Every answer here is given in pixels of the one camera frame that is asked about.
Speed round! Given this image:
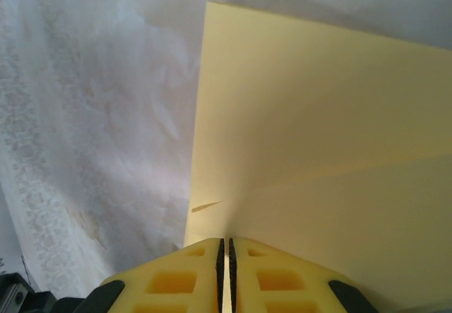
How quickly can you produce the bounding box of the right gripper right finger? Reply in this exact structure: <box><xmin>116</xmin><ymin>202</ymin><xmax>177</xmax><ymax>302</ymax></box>
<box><xmin>228</xmin><ymin>237</ymin><xmax>379</xmax><ymax>313</ymax></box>

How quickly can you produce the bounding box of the yellow cloth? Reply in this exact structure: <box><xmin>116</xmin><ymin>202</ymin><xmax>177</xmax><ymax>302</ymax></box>
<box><xmin>183</xmin><ymin>1</ymin><xmax>452</xmax><ymax>313</ymax></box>

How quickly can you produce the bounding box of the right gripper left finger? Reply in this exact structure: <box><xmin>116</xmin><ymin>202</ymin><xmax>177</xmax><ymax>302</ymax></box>
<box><xmin>83</xmin><ymin>237</ymin><xmax>226</xmax><ymax>313</ymax></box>

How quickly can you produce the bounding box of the aluminium side rail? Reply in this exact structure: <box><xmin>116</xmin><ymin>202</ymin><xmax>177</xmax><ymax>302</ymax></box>
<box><xmin>0</xmin><ymin>271</ymin><xmax>57</xmax><ymax>313</ymax></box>

